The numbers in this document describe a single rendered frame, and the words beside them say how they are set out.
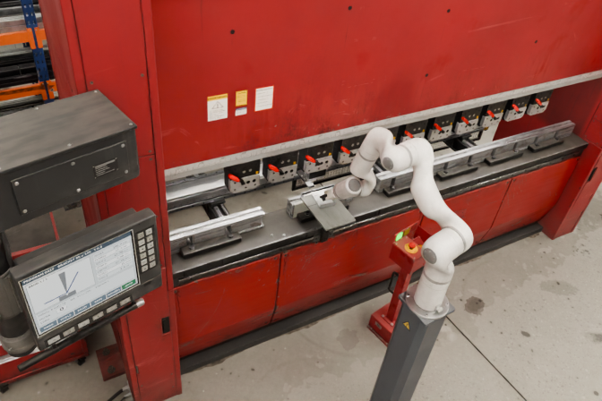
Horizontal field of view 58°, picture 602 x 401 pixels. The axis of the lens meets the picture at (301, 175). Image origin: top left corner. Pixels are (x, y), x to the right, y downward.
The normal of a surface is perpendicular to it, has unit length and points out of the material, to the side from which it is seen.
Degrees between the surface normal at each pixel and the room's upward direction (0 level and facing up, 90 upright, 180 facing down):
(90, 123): 0
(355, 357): 0
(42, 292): 90
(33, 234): 0
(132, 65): 90
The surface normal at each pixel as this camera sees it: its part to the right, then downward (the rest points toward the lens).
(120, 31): 0.47, 0.58
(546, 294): 0.10, -0.78
